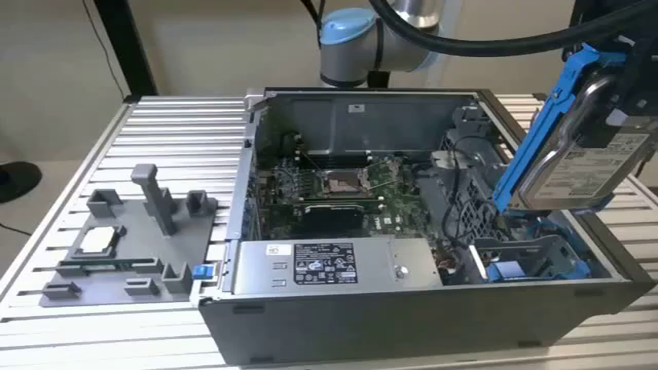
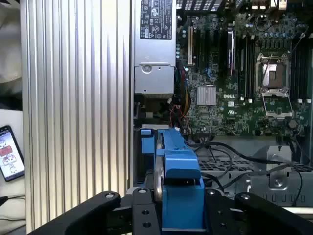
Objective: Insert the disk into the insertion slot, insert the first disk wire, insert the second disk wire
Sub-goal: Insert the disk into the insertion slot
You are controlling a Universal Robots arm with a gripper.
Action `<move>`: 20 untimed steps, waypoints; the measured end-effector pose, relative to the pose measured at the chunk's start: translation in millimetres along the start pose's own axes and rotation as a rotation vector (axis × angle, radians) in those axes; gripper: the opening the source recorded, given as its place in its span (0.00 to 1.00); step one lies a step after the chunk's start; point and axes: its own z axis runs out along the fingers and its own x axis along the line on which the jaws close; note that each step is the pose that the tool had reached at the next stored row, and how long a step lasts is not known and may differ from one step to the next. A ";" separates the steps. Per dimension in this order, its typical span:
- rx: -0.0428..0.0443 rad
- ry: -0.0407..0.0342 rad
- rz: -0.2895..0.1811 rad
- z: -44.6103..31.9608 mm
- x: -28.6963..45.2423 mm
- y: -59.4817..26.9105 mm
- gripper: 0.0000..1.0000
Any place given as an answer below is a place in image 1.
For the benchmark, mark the disk drive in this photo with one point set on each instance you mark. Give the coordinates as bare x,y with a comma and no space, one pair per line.
575,169

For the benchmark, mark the silver CPU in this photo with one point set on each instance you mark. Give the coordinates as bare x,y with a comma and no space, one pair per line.
100,239

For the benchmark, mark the silver power supply unit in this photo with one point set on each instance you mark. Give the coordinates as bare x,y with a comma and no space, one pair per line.
256,270

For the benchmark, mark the black open PC case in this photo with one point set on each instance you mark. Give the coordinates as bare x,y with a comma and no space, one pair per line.
359,327

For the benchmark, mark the blue case latch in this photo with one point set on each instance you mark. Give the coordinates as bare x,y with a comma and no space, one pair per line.
202,271

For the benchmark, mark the black round stand base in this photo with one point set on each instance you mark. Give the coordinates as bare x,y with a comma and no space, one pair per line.
17,181

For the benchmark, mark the perforated metal disk bay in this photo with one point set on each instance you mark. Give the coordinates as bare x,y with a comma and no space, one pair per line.
477,216

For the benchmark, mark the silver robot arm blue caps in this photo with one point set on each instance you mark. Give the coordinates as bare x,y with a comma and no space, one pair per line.
353,50

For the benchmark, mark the blue plastic bay carrier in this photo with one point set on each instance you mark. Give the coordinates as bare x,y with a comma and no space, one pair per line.
505,271

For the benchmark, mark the CPU socket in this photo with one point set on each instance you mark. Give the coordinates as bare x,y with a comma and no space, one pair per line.
341,183

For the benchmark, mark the green RAM stick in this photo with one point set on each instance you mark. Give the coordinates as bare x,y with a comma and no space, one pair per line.
102,264

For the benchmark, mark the green motherboard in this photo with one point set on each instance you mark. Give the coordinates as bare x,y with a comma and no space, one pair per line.
400,200

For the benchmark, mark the grey parts rack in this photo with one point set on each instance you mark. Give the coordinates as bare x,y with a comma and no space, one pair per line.
133,254

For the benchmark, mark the black metal frame post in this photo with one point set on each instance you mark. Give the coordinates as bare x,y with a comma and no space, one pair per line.
128,46

